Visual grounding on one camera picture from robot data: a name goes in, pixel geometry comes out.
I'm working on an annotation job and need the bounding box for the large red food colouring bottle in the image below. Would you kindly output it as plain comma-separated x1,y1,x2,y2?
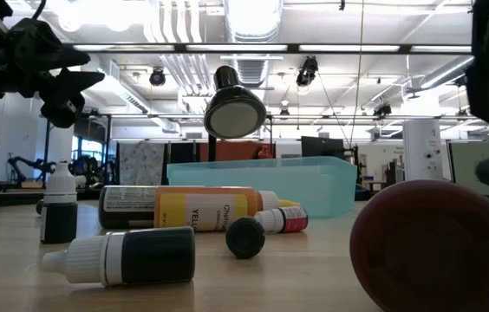
349,179,489,312

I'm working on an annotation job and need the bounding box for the large green food colouring bottle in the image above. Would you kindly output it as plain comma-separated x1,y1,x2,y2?
98,185,159,230

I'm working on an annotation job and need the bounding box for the large yellow food colouring bottle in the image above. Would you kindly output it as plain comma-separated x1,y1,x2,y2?
153,185,302,233

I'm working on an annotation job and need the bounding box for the small red dropper bottle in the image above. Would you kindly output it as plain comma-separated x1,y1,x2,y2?
253,205,310,235

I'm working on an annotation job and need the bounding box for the green partition panel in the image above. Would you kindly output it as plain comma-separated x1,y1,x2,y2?
448,140,489,197

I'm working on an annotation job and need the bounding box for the white cylinder device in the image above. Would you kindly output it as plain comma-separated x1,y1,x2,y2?
402,119,444,182

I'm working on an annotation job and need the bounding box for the black ceiling spotlight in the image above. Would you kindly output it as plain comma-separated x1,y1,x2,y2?
373,102,393,118
148,67,166,87
295,55,319,87

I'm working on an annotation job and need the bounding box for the white patterned curtain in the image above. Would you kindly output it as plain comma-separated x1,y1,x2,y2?
118,141,166,186

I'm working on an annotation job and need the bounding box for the black round lamp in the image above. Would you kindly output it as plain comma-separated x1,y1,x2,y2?
203,65,268,162

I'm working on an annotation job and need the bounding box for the black monitor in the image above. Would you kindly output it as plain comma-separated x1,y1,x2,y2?
300,135,345,159

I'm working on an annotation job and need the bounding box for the orange partition panel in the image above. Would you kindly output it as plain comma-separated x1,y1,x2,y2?
199,140,277,162

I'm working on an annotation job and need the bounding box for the teal translucent plastic bin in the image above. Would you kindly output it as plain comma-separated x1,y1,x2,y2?
166,155,358,219

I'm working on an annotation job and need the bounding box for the silver ventilation duct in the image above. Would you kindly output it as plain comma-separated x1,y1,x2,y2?
222,0,284,88

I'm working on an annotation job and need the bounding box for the thin hanging cable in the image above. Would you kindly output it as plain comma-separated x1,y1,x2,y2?
348,0,366,148

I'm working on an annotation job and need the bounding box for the black overhead frame bar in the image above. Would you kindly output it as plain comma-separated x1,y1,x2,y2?
62,42,473,55

